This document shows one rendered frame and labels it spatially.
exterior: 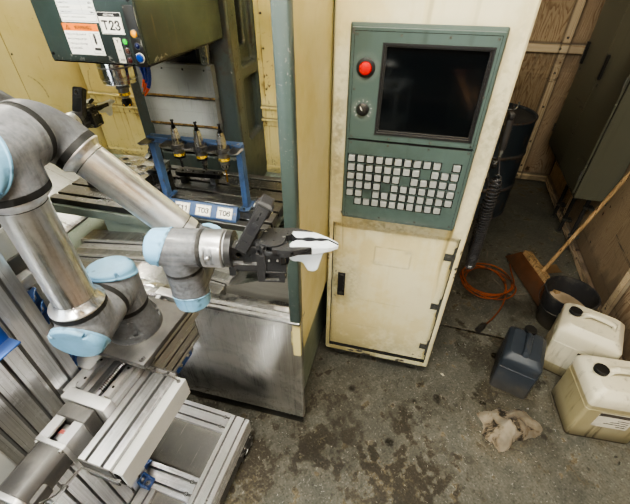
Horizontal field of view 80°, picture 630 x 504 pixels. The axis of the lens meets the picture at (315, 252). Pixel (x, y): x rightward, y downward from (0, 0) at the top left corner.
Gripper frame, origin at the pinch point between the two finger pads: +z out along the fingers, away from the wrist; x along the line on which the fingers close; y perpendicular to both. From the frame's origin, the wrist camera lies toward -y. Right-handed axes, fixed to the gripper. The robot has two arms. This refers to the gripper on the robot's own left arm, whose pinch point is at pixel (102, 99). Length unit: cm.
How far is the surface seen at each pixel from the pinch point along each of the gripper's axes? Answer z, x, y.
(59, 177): 34, -79, 64
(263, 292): -38, 76, 69
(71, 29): -4.1, 0.9, -27.1
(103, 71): 8.2, -1.1, -9.0
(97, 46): -5.0, 10.1, -21.8
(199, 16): 38, 34, -26
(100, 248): -25, -12, 66
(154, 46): -0.8, 31.4, -21.5
